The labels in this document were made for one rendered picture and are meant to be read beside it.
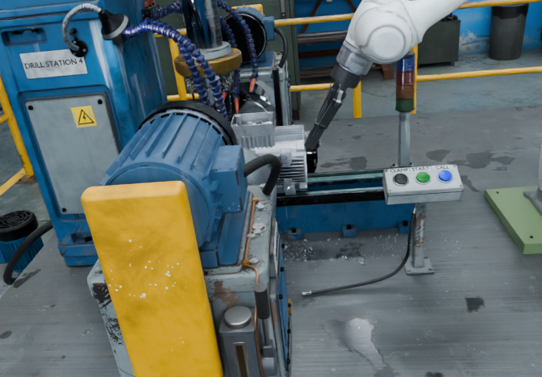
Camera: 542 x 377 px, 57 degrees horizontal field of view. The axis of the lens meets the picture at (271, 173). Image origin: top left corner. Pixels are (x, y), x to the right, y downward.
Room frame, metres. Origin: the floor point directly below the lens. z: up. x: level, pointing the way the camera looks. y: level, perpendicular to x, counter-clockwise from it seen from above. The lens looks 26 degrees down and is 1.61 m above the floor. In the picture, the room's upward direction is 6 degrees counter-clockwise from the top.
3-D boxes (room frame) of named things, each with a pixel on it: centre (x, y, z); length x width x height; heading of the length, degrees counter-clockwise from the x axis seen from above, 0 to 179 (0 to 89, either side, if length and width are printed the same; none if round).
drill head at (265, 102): (1.66, 0.06, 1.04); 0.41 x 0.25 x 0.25; 175
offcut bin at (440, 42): (5.76, -2.04, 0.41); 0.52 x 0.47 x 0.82; 83
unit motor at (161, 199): (0.70, 0.12, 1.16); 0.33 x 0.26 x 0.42; 175
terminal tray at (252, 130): (1.33, 0.03, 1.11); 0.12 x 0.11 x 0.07; 84
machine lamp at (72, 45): (1.12, 0.34, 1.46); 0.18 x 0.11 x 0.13; 85
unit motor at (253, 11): (1.96, 0.00, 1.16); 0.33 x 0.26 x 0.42; 175
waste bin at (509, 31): (5.73, -2.89, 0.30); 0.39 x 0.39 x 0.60
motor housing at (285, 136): (1.32, -0.01, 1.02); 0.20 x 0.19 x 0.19; 84
